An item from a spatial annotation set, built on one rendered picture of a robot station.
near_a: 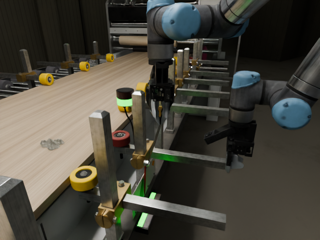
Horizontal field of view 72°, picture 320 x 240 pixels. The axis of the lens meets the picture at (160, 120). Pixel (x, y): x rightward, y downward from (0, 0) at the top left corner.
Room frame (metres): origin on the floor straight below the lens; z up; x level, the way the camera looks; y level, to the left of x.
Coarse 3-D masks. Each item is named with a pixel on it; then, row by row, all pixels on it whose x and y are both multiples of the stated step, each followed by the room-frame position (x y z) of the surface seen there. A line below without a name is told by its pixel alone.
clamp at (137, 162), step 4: (148, 144) 0.76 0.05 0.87; (152, 144) 0.77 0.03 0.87; (148, 148) 0.73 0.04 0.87; (148, 152) 0.71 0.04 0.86; (132, 156) 0.69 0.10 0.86; (136, 156) 0.68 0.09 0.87; (140, 156) 0.68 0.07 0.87; (144, 156) 0.68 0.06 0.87; (148, 156) 0.71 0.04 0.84; (132, 160) 0.67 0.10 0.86; (136, 160) 0.66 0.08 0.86; (140, 160) 0.66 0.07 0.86; (132, 164) 0.67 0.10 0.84; (136, 164) 0.66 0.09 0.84; (140, 164) 0.66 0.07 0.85; (136, 168) 0.66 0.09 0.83; (140, 168) 0.66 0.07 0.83
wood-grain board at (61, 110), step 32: (128, 64) 2.27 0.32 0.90; (32, 96) 1.27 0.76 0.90; (64, 96) 1.27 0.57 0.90; (96, 96) 1.27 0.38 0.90; (0, 128) 0.84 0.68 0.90; (32, 128) 0.84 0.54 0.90; (64, 128) 0.84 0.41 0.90; (0, 160) 0.61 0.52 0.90; (32, 160) 0.61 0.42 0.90; (64, 160) 0.61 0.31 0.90; (32, 192) 0.46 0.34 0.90
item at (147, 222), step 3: (156, 195) 0.66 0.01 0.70; (159, 195) 0.66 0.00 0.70; (156, 198) 0.64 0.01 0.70; (159, 198) 0.64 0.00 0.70; (147, 216) 0.56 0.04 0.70; (150, 216) 0.56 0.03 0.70; (147, 219) 0.55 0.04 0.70; (150, 219) 0.55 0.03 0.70; (147, 222) 0.53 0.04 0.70; (144, 225) 0.52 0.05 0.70; (147, 225) 0.52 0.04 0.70
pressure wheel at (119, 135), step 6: (114, 132) 0.79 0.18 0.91; (120, 132) 0.80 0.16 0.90; (126, 132) 0.79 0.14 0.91; (114, 138) 0.74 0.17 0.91; (120, 138) 0.74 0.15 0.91; (126, 138) 0.75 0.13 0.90; (114, 144) 0.74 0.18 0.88; (120, 144) 0.73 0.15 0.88; (126, 144) 0.75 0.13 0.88; (120, 156) 0.77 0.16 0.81
